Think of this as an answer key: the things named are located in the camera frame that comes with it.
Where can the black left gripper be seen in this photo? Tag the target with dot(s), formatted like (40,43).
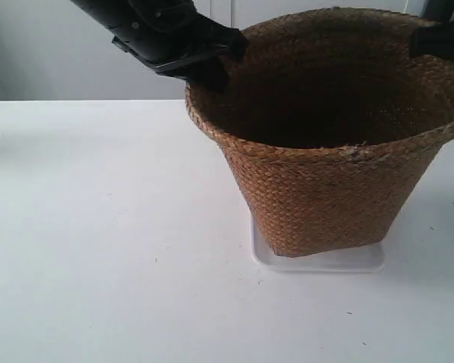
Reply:
(174,40)

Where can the brown woven straw basket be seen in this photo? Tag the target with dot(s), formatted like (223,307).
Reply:
(329,122)

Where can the clear plastic tray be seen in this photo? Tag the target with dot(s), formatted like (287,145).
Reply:
(359,260)

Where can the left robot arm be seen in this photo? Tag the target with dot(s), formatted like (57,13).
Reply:
(105,12)

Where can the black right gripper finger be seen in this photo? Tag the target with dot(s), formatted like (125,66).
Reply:
(436,40)

